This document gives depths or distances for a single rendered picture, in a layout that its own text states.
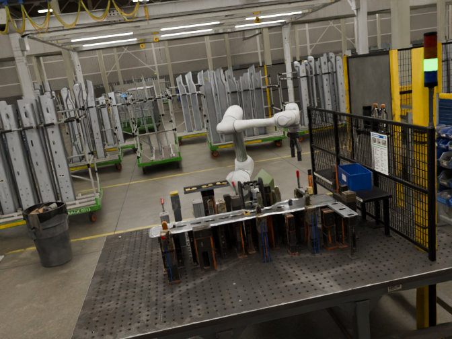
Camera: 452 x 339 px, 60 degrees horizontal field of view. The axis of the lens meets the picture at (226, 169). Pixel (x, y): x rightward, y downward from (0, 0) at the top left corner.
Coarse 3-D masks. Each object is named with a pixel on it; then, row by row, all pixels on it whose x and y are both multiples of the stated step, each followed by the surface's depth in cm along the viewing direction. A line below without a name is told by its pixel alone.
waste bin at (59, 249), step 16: (32, 208) 492; (48, 208) 482; (64, 208) 478; (32, 224) 459; (48, 224) 464; (64, 224) 481; (48, 240) 469; (64, 240) 482; (48, 256) 475; (64, 256) 483
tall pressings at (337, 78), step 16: (304, 64) 1012; (320, 64) 1026; (336, 64) 1007; (304, 80) 1018; (320, 80) 1049; (336, 80) 1016; (304, 96) 1022; (320, 96) 1059; (336, 96) 1043; (304, 112) 1031
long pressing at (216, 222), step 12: (276, 204) 297; (288, 204) 294; (300, 204) 290; (312, 204) 287; (324, 204) 285; (216, 216) 291; (228, 216) 287; (240, 216) 284; (252, 216) 281; (156, 228) 283; (180, 228) 277
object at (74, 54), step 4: (72, 52) 1248; (76, 52) 1291; (72, 56) 1255; (76, 56) 1293; (76, 60) 1296; (76, 64) 1282; (76, 68) 1296; (80, 68) 1308; (76, 72) 1304; (80, 72) 1306; (80, 76) 1308; (80, 80) 1311; (84, 84) 1329; (84, 88) 1319; (84, 92) 1322; (84, 96) 1324; (88, 112) 1338
